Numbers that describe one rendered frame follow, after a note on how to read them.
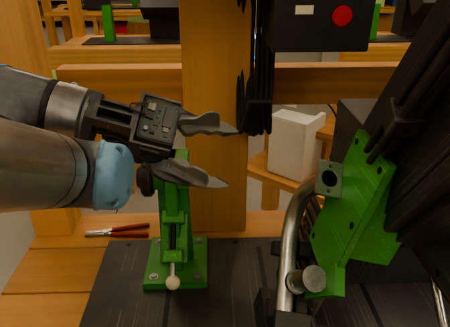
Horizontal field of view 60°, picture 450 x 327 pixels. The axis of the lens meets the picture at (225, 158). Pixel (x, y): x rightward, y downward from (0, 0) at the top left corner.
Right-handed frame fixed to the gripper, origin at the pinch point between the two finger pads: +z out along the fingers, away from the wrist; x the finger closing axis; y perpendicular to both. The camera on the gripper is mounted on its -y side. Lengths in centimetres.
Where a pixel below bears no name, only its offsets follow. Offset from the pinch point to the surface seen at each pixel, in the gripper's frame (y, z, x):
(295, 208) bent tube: -8.2, 15.8, -2.8
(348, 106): -7.1, 23.8, 19.0
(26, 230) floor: -213, -69, -5
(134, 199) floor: -221, -10, 30
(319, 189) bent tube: 2.8, 14.3, -2.0
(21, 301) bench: -38, -28, -28
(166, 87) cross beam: -28.4, -10.5, 22.9
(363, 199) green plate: 9.4, 17.5, -3.9
